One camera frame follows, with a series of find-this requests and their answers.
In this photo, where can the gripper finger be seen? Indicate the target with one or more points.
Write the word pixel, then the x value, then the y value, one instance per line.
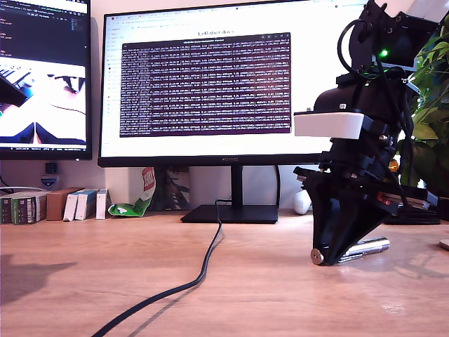
pixel 358 224
pixel 324 217

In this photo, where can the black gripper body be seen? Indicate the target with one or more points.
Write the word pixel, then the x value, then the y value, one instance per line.
pixel 354 165

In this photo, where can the metallic silver laser pointer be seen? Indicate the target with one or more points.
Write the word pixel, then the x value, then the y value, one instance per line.
pixel 372 244

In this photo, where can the white game controller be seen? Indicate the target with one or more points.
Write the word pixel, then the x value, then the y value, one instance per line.
pixel 301 203

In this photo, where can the black wallet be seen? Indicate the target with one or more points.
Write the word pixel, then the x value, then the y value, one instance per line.
pixel 417 218

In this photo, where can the round wooden coaster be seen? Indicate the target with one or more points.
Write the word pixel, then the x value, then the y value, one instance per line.
pixel 445 244

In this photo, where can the green leafy plant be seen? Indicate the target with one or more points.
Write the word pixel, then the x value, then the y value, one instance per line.
pixel 435 116

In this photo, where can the black Huawei monitor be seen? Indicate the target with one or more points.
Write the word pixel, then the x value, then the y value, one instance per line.
pixel 245 87

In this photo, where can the patterned grey carton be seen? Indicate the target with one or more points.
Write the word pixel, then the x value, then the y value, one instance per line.
pixel 177 187

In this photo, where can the green snack bag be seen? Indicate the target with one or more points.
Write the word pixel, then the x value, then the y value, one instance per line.
pixel 128 209

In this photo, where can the white blue box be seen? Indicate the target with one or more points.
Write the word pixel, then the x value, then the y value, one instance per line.
pixel 100 205
pixel 81 206
pixel 69 207

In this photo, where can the brown cardboard box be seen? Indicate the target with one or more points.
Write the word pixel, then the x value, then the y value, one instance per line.
pixel 56 205

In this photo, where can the small black cube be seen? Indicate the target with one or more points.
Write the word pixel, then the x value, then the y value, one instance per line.
pixel 51 167

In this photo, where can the blue shield badge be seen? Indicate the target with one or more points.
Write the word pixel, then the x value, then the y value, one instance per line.
pixel 48 182

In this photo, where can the green white box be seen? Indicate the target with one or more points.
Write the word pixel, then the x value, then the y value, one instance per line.
pixel 5 210
pixel 24 210

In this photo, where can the black dark-screen monitor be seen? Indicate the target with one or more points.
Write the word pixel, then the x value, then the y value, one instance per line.
pixel 45 35

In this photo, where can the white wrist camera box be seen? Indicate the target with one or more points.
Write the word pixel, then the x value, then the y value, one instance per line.
pixel 326 124

